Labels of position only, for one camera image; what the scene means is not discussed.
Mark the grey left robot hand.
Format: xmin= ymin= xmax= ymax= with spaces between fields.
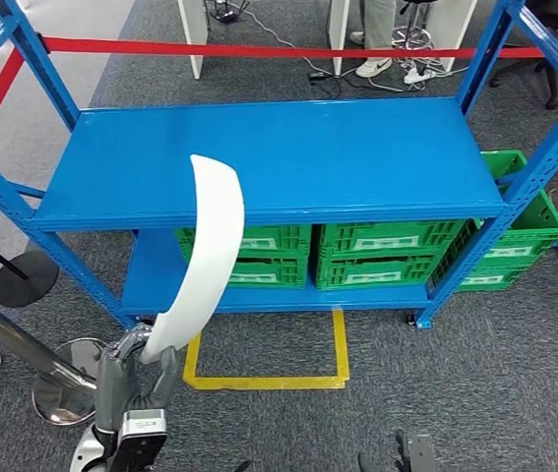
xmin=94 ymin=324 xmax=181 ymax=435

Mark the white curved panel part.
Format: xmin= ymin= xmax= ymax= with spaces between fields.
xmin=139 ymin=153 xmax=246 ymax=366

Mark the blue metal shelf rack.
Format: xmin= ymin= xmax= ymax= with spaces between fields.
xmin=0 ymin=0 xmax=558 ymax=330

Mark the white desk side panel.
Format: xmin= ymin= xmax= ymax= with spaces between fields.
xmin=327 ymin=0 xmax=351 ymax=76
xmin=426 ymin=0 xmax=479 ymax=73
xmin=178 ymin=0 xmax=209 ymax=81

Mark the chrome stool base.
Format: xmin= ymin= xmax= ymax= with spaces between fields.
xmin=391 ymin=0 xmax=432 ymax=53

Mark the black office chair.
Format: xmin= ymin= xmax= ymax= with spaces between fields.
xmin=487 ymin=0 xmax=558 ymax=111

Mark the black cable bundle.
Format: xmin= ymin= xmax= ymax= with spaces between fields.
xmin=209 ymin=0 xmax=252 ymax=24

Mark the white floor cable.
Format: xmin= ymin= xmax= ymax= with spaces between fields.
xmin=238 ymin=3 xmax=339 ymax=76

